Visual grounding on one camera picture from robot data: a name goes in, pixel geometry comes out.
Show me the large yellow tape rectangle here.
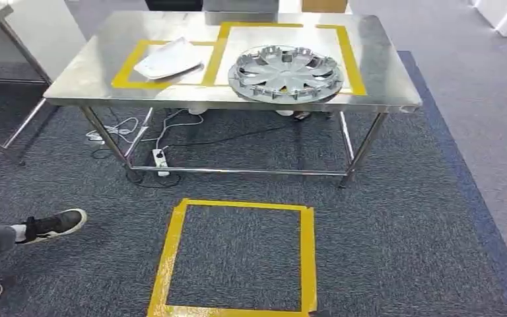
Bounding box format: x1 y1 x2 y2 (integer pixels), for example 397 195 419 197
201 22 368 96

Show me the grey box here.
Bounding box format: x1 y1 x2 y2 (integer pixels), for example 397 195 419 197
202 0 280 13

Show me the brown cardboard box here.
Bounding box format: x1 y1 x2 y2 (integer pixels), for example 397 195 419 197
301 0 350 14

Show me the yellow floor tape square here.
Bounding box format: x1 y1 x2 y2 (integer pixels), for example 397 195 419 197
147 197 319 317

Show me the white plastic cover part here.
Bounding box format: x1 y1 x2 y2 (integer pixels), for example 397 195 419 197
133 36 205 81

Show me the white power strip cable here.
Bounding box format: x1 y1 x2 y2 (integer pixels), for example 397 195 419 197
154 109 205 153

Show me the small yellow tape rectangle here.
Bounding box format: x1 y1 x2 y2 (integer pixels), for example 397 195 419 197
111 39 217 91

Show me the white power strip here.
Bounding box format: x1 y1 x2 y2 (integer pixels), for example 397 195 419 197
152 149 171 178

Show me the black floor cable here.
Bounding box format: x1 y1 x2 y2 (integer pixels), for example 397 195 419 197
90 124 299 190

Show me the stainless steel table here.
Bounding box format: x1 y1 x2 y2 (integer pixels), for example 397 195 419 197
43 11 423 190

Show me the black box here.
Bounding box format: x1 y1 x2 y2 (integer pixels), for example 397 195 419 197
144 0 203 13

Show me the silver plastic wheel hubcap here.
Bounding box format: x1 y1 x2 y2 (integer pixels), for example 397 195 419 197
228 45 345 104

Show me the white coiled cable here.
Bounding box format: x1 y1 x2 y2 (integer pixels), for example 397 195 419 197
85 116 141 143

